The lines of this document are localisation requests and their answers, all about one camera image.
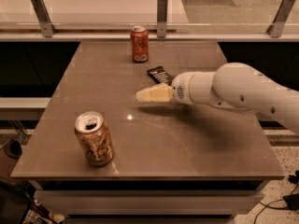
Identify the orange soda can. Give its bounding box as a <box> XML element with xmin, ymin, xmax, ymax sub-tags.
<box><xmin>130</xmin><ymin>25</ymin><xmax>149</xmax><ymax>63</ymax></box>

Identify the left metal railing bracket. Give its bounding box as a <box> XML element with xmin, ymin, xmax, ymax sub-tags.
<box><xmin>30</xmin><ymin>0</ymin><xmax>55</xmax><ymax>37</ymax></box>

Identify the metal railing bracket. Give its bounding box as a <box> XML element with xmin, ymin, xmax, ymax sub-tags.
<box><xmin>30</xmin><ymin>0</ymin><xmax>55</xmax><ymax>37</ymax></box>
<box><xmin>157</xmin><ymin>0</ymin><xmax>168</xmax><ymax>38</ymax></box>
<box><xmin>266</xmin><ymin>0</ymin><xmax>296</xmax><ymax>38</ymax></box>

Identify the gold brown open can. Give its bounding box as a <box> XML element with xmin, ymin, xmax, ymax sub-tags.
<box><xmin>74</xmin><ymin>111</ymin><xmax>113</xmax><ymax>167</ymax></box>

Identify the dark bin at left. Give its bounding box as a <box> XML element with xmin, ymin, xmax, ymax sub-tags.
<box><xmin>0</xmin><ymin>139</ymin><xmax>22</xmax><ymax>179</ymax></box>

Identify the right metal railing bracket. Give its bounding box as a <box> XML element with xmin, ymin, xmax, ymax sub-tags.
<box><xmin>266</xmin><ymin>0</ymin><xmax>296</xmax><ymax>38</ymax></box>

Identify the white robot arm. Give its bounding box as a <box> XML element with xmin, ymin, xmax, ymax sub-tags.
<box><xmin>135</xmin><ymin>63</ymin><xmax>299</xmax><ymax>134</ymax></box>

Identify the black power adapter with cable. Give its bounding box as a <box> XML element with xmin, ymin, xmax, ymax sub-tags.
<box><xmin>252</xmin><ymin>170</ymin><xmax>299</xmax><ymax>224</ymax></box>

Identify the middle metal railing bracket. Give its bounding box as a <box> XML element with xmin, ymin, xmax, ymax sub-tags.
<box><xmin>157</xmin><ymin>0</ymin><xmax>168</xmax><ymax>38</ymax></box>

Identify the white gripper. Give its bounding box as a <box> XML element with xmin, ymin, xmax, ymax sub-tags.
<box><xmin>135</xmin><ymin>72</ymin><xmax>216</xmax><ymax>105</ymax></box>

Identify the black rxbar chocolate wrapper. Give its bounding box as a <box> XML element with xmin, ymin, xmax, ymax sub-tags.
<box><xmin>147</xmin><ymin>66</ymin><xmax>174</xmax><ymax>85</ymax></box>

